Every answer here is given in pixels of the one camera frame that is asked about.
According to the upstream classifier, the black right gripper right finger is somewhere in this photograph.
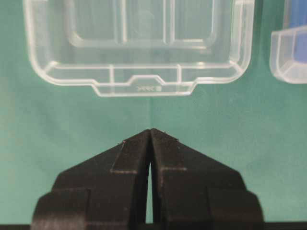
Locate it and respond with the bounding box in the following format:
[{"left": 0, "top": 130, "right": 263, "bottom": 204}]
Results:
[{"left": 150, "top": 129, "right": 264, "bottom": 230}]

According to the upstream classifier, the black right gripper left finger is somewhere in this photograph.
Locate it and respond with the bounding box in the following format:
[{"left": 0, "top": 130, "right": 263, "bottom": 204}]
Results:
[{"left": 31, "top": 130, "right": 150, "bottom": 230}]

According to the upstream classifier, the blue cloth in box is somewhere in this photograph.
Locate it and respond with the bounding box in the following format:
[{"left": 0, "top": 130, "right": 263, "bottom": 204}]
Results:
[{"left": 289, "top": 0, "right": 307, "bottom": 63}]

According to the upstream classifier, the clear plastic storage box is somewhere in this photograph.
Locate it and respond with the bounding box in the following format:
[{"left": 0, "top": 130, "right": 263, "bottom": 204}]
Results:
[{"left": 270, "top": 0, "right": 307, "bottom": 84}]

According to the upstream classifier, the clear plastic box lid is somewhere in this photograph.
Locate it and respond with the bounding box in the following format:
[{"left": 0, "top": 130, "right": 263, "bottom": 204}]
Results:
[{"left": 23, "top": 0, "right": 255, "bottom": 97}]

